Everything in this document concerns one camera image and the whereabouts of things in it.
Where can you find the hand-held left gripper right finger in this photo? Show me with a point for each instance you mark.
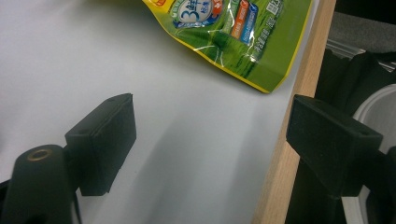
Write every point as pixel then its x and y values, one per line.
pixel 330 140

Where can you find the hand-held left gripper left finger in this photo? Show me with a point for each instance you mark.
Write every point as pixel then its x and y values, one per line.
pixel 102 143

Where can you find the green yellow-edged snack bag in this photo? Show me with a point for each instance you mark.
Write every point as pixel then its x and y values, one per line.
pixel 249 46

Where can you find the white round container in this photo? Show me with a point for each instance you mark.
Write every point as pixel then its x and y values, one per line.
pixel 378 112

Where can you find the black cloth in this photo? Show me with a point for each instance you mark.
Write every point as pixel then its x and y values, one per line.
pixel 345 81

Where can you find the silver metal rail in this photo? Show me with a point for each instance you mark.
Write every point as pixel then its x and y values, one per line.
pixel 358 51

